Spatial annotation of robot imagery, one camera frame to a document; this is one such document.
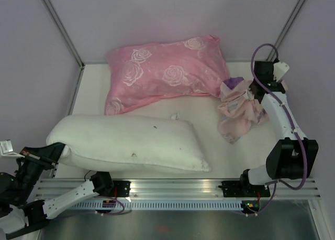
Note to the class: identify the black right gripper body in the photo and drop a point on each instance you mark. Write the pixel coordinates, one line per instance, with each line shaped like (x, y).
(250, 85)

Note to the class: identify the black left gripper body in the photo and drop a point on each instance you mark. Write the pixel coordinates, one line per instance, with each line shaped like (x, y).
(34, 164)

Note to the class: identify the purple Elsa pillowcase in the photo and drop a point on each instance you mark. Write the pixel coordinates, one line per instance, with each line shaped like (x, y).
(239, 109)

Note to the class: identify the white pillow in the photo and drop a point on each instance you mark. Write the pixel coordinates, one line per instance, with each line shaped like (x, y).
(124, 143)

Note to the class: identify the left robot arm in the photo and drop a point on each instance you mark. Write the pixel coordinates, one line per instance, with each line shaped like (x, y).
(23, 210)

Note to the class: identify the pink rose-patterned pillow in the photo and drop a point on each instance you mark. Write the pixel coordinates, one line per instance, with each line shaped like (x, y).
(141, 75)

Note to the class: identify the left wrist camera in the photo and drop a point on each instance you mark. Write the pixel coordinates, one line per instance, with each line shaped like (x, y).
(7, 151)

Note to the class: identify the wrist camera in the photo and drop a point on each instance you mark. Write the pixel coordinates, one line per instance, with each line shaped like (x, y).
(7, 151)
(280, 69)

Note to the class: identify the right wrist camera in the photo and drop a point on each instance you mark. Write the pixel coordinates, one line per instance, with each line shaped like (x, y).
(280, 69)

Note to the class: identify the aluminium front rail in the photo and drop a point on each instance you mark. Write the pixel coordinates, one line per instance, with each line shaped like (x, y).
(159, 189)

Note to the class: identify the right aluminium frame post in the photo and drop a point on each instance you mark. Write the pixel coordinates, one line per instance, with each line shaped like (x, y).
(289, 23)

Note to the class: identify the aluminium frame post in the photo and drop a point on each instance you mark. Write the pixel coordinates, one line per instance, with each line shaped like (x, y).
(63, 32)
(289, 23)

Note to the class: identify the left aluminium frame post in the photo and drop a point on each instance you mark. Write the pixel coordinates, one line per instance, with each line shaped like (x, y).
(63, 32)

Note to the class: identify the white slotted cable duct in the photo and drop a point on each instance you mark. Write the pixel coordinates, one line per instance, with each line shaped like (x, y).
(160, 205)

